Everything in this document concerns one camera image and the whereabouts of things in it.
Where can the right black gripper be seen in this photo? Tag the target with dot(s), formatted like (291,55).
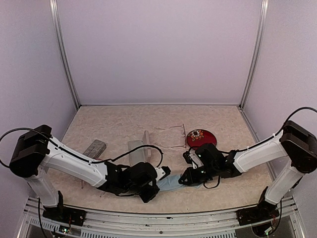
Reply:
(188,174)

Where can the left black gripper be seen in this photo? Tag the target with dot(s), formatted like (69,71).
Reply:
(147,197)

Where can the large blue cleaning cloth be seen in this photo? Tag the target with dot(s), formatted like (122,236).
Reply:
(170,183)

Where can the pink glasses case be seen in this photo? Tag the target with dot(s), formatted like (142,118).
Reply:
(142,154)

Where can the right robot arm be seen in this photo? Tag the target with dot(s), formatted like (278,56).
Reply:
(292,142)

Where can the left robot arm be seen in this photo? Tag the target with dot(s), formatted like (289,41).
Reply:
(37,150)

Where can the red floral plate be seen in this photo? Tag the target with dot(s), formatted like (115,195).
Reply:
(199,137)

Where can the clear pink glasses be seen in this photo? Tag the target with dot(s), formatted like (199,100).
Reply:
(172,137)

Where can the grey glasses case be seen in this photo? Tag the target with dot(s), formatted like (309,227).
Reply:
(95,149)

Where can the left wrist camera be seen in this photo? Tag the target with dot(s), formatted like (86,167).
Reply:
(162,172)

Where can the front aluminium rail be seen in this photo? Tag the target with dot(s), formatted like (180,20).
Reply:
(210,224)

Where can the right aluminium frame post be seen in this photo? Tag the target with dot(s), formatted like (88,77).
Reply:
(256,54)

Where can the aluminium frame post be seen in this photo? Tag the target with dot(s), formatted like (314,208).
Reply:
(256,54)
(63,55)

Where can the left aluminium frame post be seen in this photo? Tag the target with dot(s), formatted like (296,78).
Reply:
(63,55)

